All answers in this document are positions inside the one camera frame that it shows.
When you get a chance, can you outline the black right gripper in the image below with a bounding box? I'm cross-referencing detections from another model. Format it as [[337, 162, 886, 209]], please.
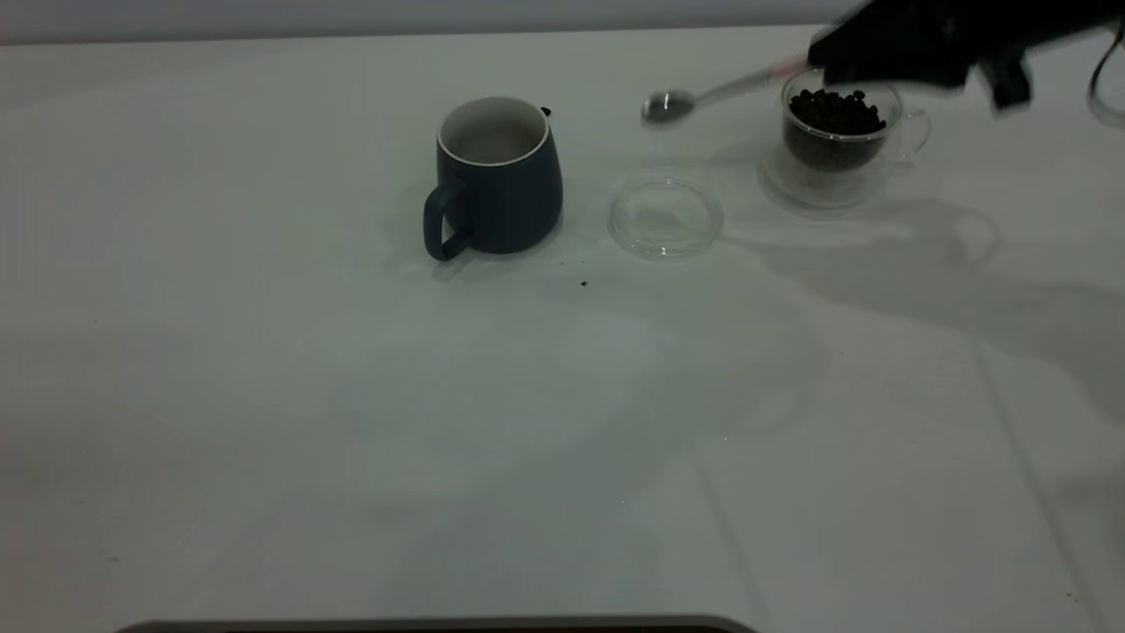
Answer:
[[809, 0, 976, 87]]

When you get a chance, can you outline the metal spoon with pink handle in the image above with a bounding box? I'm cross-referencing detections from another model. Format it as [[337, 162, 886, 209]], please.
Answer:
[[641, 57, 809, 125]]

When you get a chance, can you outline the dark grey ceramic mug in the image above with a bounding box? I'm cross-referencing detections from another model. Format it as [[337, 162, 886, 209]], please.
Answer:
[[423, 95, 564, 263]]

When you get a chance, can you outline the dark coffee beans heap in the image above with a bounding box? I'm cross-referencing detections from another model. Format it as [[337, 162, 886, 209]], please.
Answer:
[[785, 88, 889, 172]]

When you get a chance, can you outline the clear round glass dish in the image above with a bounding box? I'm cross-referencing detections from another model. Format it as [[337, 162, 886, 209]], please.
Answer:
[[608, 173, 726, 261]]

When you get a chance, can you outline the clear glass cup with handle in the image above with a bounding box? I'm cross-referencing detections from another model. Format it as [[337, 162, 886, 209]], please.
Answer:
[[758, 69, 933, 212]]

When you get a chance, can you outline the black looped cable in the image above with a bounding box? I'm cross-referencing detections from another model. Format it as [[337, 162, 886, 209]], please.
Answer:
[[1087, 25, 1125, 130]]

